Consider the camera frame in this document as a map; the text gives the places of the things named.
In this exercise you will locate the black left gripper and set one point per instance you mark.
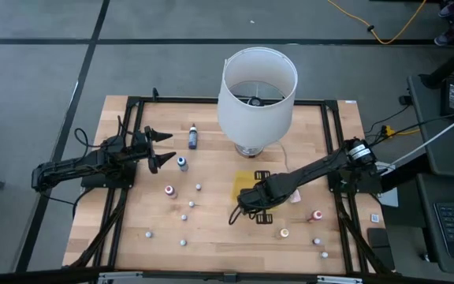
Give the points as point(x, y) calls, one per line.
point(153, 154)

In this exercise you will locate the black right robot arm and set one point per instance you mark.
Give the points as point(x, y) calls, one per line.
point(321, 165)

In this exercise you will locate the black desk top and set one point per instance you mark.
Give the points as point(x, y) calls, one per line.
point(428, 236)

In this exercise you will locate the large yellow food colouring bottle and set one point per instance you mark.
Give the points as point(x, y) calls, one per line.
point(284, 232)

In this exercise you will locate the large orange food colouring bottle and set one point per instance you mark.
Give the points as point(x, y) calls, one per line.
point(316, 215)

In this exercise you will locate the large purple food colouring bottle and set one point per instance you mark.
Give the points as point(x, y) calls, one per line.
point(192, 138)

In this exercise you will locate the black chair base leg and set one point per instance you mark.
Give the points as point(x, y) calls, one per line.
point(451, 65)

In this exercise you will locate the large red food colouring bottle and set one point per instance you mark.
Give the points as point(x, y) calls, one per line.
point(170, 192)

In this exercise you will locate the white straight rod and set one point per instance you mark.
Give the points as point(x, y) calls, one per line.
point(436, 136)

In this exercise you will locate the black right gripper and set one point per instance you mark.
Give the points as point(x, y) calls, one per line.
point(262, 195)

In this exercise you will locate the black flat pad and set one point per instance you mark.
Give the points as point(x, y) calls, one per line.
point(380, 244)

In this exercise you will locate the person's shoe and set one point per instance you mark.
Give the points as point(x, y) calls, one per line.
point(449, 10)
point(447, 36)

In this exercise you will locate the black side table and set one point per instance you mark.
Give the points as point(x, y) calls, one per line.
point(440, 158)

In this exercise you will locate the white shade silver table lamp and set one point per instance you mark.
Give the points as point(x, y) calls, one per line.
point(256, 118)

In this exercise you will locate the yellow translucent plastic bin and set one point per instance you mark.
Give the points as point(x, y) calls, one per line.
point(243, 183)

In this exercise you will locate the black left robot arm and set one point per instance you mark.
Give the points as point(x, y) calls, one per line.
point(93, 159)

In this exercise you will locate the small white code tag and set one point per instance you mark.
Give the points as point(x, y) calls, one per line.
point(374, 218)

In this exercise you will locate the large blue food colouring bottle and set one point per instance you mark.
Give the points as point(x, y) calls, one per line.
point(182, 163)

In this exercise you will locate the yellow power plug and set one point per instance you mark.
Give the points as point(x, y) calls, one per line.
point(388, 130)

